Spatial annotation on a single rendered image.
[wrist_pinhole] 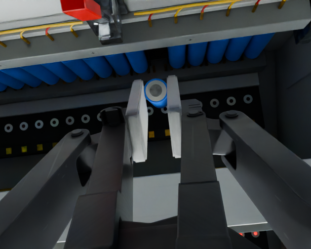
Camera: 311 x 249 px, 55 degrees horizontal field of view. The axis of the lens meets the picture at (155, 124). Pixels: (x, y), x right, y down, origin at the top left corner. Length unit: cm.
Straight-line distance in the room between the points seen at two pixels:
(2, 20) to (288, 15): 22
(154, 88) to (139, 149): 7
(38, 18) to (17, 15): 1
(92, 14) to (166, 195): 15
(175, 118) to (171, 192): 10
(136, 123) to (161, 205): 10
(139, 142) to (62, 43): 13
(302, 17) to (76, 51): 18
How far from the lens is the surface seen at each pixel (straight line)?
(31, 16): 26
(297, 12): 27
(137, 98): 18
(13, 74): 33
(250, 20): 26
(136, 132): 16
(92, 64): 30
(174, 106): 16
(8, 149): 43
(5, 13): 26
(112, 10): 21
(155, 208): 25
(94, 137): 16
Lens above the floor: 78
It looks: 14 degrees up
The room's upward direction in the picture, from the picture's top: 172 degrees clockwise
